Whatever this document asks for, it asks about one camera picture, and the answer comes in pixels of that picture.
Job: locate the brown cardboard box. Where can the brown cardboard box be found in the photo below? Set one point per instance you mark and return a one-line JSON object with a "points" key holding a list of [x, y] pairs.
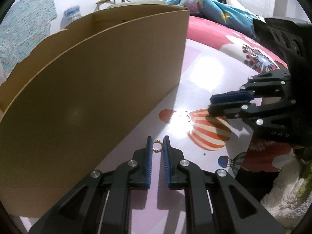
{"points": [[75, 97]]}

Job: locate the teal floral wall cloth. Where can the teal floral wall cloth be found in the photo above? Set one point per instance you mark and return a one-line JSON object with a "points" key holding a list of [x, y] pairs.
{"points": [[26, 24]]}

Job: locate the blue water jug on dispenser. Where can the blue water jug on dispenser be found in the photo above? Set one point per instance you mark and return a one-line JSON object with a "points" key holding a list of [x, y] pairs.
{"points": [[69, 15]]}

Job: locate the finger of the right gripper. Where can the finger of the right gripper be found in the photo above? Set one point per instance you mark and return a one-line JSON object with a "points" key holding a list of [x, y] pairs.
{"points": [[267, 120], [270, 84]]}

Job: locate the blue patterned blanket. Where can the blue patterned blanket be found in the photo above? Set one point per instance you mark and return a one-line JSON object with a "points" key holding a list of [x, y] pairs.
{"points": [[224, 14]]}

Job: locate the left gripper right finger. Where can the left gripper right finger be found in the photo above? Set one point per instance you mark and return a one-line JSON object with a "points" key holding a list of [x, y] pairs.
{"points": [[215, 202]]}

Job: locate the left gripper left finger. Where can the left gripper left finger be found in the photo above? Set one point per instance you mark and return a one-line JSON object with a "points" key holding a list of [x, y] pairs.
{"points": [[100, 202]]}

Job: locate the pink floral quilt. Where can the pink floral quilt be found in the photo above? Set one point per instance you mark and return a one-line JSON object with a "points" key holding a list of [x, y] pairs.
{"points": [[234, 44]]}

